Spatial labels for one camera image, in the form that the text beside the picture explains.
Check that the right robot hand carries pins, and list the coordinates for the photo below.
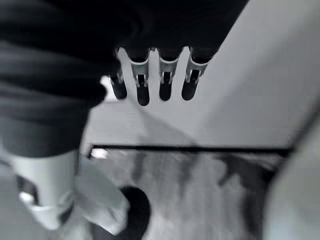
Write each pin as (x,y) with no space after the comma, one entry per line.
(50,75)

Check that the silver robot leg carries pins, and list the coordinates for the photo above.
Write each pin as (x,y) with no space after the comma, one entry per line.
(100,195)

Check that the dark robot foot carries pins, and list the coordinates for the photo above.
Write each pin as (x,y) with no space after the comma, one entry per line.
(138,210)

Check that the grey patterned rug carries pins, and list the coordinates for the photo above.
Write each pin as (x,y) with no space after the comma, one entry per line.
(200,190)

